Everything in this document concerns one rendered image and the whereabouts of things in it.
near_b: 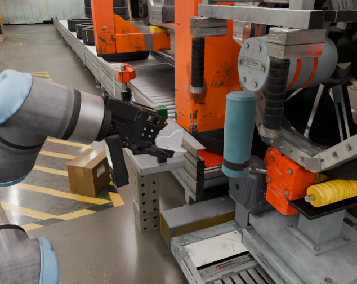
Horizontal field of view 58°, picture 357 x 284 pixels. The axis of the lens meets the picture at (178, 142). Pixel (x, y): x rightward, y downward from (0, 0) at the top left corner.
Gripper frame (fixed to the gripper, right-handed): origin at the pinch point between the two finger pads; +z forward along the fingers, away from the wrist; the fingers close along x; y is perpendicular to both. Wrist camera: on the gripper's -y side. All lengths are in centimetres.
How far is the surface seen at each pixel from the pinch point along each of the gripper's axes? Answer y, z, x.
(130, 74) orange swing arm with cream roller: 2, 51, 165
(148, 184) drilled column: -33, 31, 57
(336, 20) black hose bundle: 33.9, 7.2, -16.6
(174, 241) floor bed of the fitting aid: -48, 42, 37
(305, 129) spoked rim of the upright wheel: 14.6, 45.6, 7.6
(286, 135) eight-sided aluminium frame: 10.8, 40.4, 9.0
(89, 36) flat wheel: 13, 95, 480
